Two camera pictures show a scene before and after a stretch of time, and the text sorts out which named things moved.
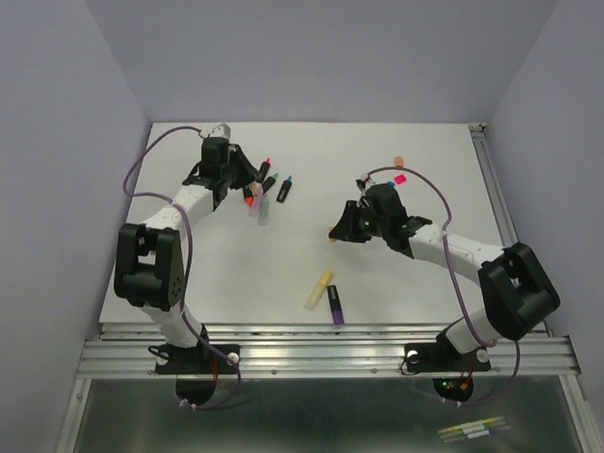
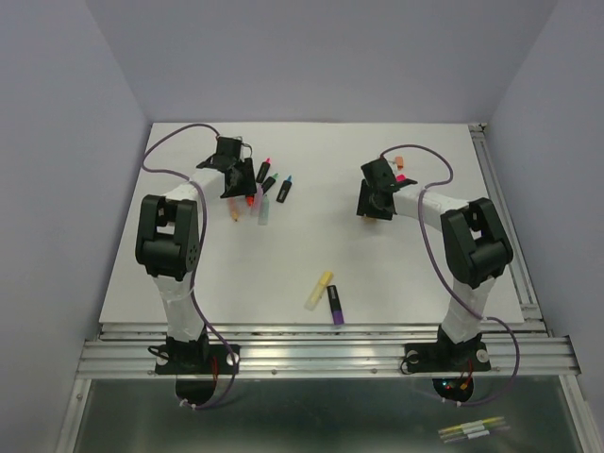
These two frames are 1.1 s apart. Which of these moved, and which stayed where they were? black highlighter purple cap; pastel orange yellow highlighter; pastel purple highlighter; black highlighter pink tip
Moved: pastel orange yellow highlighter
Stayed: pastel purple highlighter; black highlighter pink tip; black highlighter purple cap
